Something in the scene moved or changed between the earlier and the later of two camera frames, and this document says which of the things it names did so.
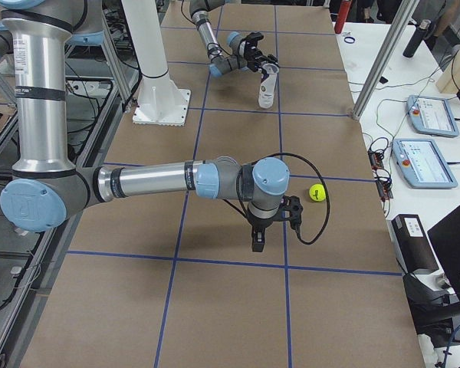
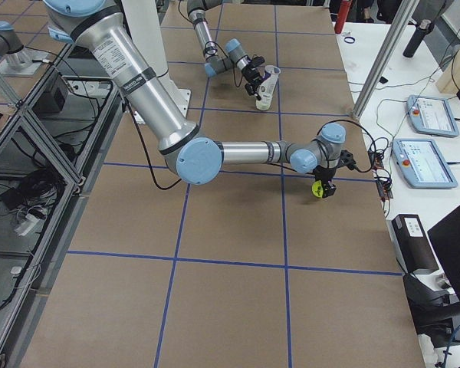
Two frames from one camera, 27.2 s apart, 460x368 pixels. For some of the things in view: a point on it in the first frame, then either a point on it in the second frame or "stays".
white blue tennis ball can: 267,87 stays
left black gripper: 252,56 → 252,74
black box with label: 415,248 stays
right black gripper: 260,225 → 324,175
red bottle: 344,8 stays
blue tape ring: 347,37 stays
